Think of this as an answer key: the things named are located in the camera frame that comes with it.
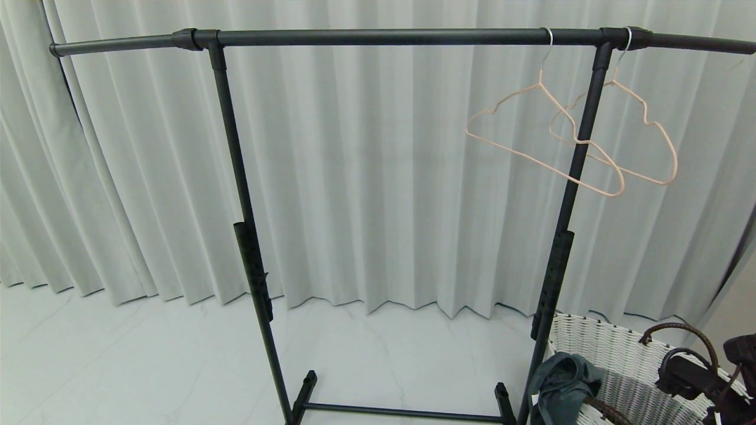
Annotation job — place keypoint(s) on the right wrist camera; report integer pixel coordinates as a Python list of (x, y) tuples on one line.
[(685, 378)]

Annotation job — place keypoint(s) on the white laundry basket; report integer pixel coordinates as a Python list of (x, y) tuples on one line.
[(626, 360)]

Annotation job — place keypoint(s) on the white curtain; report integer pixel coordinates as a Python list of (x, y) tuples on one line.
[(366, 177)]

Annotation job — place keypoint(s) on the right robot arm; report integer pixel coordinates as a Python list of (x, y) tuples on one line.
[(745, 354)]

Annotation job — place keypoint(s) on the pink clothes hanger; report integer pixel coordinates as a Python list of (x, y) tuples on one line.
[(520, 154), (644, 175)]

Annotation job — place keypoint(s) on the dark teal garment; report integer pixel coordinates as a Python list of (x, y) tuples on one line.
[(561, 383)]

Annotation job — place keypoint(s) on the black clothes rack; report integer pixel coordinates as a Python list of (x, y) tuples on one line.
[(378, 37)]

